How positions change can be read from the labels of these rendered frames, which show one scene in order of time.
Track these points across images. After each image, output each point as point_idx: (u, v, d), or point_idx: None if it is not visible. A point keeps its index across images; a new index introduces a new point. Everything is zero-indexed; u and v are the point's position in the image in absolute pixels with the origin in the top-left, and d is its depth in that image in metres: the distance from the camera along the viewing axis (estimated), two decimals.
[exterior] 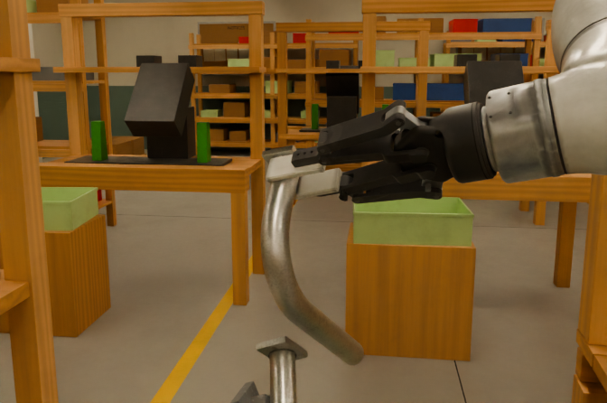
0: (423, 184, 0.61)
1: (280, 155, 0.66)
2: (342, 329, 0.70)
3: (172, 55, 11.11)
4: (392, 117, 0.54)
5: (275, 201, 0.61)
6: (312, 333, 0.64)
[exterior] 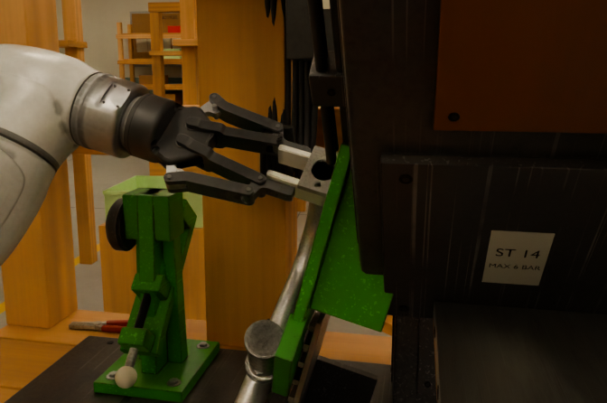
0: (185, 177, 0.64)
1: None
2: None
3: (104, 45, 10.83)
4: None
5: None
6: None
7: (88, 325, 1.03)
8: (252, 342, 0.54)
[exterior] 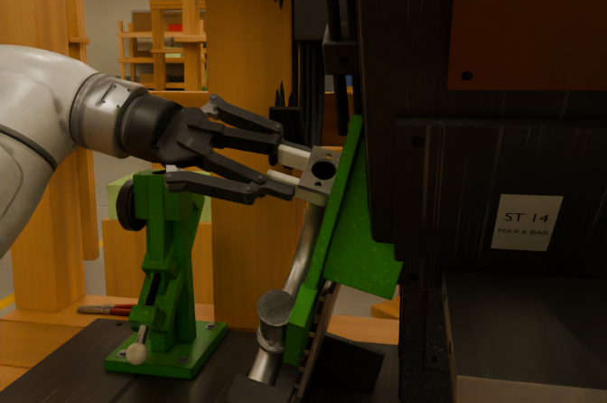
0: (185, 177, 0.64)
1: (331, 160, 0.62)
2: (260, 351, 0.63)
3: (105, 44, 10.84)
4: None
5: None
6: None
7: (96, 309, 1.04)
8: (265, 311, 0.55)
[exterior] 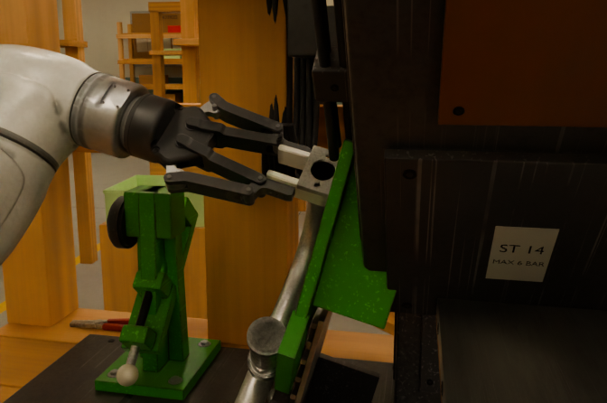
0: (185, 177, 0.64)
1: (330, 160, 0.62)
2: None
3: (104, 45, 10.83)
4: None
5: None
6: None
7: (88, 324, 1.03)
8: (255, 340, 0.54)
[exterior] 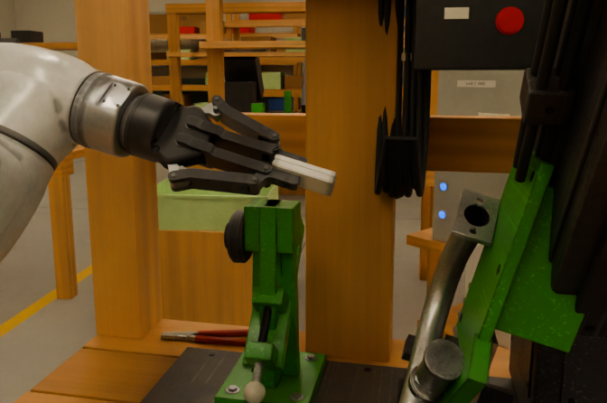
0: (188, 174, 0.64)
1: (483, 205, 0.60)
2: (404, 402, 0.61)
3: None
4: None
5: None
6: None
7: (181, 336, 1.02)
8: (434, 363, 0.53)
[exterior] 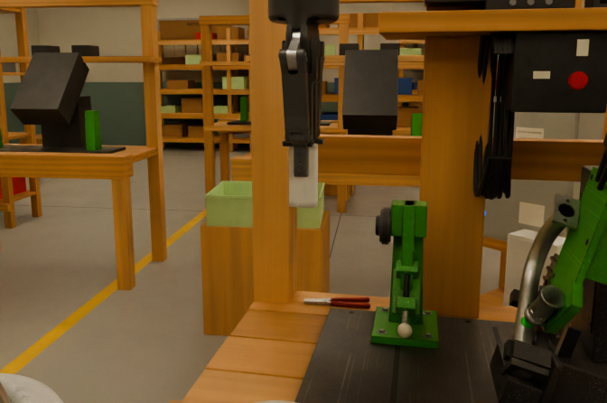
0: None
1: (570, 203, 0.95)
2: (518, 328, 0.96)
3: (132, 51, 11.18)
4: (299, 60, 0.56)
5: None
6: None
7: (319, 301, 1.37)
8: (547, 298, 0.88)
